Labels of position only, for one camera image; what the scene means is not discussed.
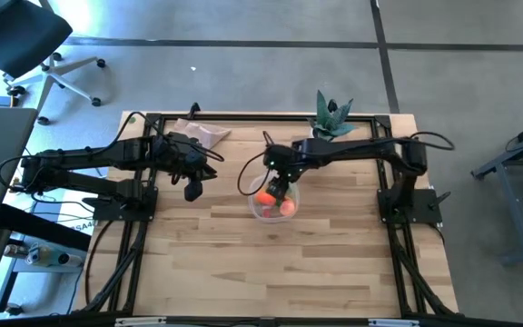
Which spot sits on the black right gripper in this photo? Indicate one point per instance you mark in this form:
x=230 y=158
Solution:
x=284 y=163

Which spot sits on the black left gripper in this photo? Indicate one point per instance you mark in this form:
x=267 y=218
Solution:
x=182 y=156

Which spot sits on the orange toy carrot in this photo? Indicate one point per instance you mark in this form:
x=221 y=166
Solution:
x=265 y=198

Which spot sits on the pink orange toy peach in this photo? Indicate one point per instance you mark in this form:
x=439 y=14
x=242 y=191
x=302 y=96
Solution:
x=287 y=208

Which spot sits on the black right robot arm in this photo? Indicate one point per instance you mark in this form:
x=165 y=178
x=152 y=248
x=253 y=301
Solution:
x=357 y=147

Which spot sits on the clear plastic tupperware container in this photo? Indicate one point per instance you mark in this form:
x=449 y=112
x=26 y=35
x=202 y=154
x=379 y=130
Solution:
x=254 y=211

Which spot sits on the light cloth napkin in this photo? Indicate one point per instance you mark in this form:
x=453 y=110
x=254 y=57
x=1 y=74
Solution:
x=211 y=131

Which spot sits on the green plant in white pot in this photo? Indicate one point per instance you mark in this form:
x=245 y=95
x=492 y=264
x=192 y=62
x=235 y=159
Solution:
x=332 y=120

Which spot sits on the black clamp knob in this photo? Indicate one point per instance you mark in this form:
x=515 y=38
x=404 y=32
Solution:
x=193 y=109

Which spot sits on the white paper sign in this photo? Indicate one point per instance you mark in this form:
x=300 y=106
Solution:
x=68 y=218

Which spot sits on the small white cylinder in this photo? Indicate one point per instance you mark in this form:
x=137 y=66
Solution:
x=68 y=259

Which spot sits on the black desk leg bar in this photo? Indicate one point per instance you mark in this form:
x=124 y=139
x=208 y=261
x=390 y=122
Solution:
x=39 y=227

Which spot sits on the black office chair white base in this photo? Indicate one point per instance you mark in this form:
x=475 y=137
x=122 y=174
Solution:
x=16 y=36

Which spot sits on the grey blue metal cart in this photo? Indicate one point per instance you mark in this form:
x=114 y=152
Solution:
x=516 y=218

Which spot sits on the black aluminium table frame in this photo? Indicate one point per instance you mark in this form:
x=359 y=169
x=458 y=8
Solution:
x=243 y=117

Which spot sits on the white frame bracket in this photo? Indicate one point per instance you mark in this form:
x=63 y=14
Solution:
x=393 y=323
x=139 y=322

